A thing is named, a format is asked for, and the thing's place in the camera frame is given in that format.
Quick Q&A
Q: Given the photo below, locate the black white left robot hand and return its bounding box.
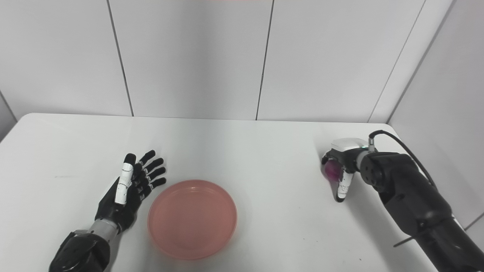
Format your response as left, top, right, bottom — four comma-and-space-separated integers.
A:
95, 150, 167, 234

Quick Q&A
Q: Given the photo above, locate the purple red onion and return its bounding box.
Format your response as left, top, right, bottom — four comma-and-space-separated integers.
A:
324, 159, 343, 182

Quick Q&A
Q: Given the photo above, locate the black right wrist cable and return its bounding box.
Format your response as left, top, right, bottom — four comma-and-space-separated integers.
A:
368, 130, 436, 248

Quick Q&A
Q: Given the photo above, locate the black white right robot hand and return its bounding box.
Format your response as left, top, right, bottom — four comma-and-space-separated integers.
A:
321, 138, 369, 203

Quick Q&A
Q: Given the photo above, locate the pink round plate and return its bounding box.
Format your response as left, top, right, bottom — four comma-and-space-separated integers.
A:
147, 179, 238, 260

